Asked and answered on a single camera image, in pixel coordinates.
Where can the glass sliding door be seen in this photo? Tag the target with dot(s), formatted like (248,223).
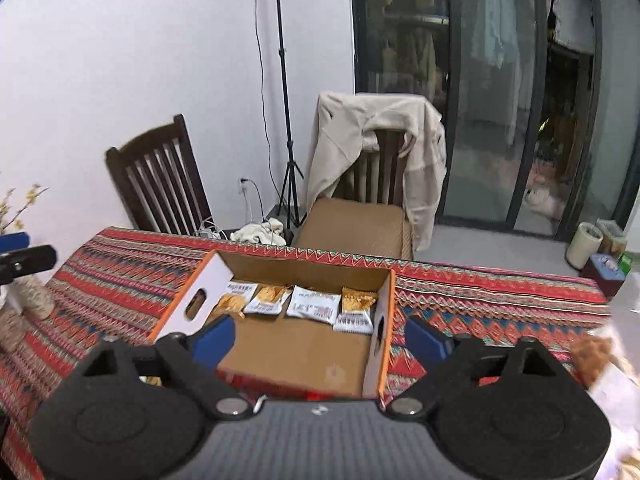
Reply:
(475,85)

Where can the woven seat cushion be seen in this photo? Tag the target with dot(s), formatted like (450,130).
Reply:
(350,227)

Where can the white wall socket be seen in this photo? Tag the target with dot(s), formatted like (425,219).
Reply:
(244,186)

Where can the orange cardboard box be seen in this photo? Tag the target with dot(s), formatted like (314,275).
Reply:
(300,345)

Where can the blue box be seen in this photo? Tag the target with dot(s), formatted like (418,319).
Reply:
(602,275)

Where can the white cloth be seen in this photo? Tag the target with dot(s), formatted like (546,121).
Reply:
(257,232)

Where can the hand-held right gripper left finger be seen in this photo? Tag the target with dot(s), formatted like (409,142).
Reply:
(212,342)

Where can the pink plush toy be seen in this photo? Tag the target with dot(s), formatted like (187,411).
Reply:
(542,202)

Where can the clear bag of bread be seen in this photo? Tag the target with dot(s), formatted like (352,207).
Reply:
(595,355)

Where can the gold and white snack packet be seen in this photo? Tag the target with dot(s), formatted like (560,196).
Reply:
(230,302)
(267,300)
(355,312)

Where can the black tripod stand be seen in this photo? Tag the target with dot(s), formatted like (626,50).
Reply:
(285,85)

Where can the brown wooden chair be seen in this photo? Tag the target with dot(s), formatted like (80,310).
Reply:
(387,170)

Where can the white power strip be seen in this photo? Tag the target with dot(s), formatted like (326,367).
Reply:
(210,233)

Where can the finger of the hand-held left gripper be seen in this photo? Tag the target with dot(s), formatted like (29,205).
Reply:
(30,259)
(12,242)

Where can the beige jacket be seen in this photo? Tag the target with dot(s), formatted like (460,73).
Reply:
(345,130)

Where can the white cylindrical bin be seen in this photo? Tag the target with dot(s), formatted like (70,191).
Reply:
(584,250)

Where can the dark wooden chair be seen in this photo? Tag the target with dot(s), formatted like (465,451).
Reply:
(155,180)

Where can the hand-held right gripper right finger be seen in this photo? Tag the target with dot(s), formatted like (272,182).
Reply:
(425,341)

